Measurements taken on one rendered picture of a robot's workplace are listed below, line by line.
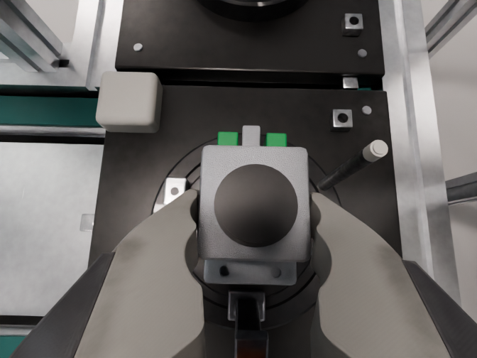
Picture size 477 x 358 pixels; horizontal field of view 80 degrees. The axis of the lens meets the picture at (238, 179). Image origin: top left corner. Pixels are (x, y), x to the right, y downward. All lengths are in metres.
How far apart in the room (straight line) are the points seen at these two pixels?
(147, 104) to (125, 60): 0.06
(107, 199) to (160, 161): 0.05
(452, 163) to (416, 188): 0.15
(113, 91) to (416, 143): 0.26
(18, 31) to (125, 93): 0.09
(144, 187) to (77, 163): 0.11
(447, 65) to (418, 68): 0.16
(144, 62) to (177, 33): 0.04
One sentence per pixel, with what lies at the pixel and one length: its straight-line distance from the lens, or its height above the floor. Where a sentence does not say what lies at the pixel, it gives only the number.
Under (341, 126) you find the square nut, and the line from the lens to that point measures 0.25.
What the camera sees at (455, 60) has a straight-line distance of 0.50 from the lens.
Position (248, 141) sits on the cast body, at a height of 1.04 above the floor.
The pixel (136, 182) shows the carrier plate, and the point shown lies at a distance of 0.24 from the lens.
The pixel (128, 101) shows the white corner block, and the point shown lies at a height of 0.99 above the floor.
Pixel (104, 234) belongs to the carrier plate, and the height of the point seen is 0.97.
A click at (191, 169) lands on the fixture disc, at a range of 0.21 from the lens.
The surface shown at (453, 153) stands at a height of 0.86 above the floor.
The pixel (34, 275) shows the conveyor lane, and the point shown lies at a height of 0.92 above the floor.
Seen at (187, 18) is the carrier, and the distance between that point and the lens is 0.31.
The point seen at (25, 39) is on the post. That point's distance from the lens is 0.30.
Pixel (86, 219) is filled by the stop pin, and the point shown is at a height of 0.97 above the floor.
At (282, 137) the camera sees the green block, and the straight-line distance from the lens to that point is 0.17.
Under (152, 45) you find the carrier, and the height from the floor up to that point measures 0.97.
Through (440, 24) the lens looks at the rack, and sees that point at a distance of 0.38.
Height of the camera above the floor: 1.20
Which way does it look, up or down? 77 degrees down
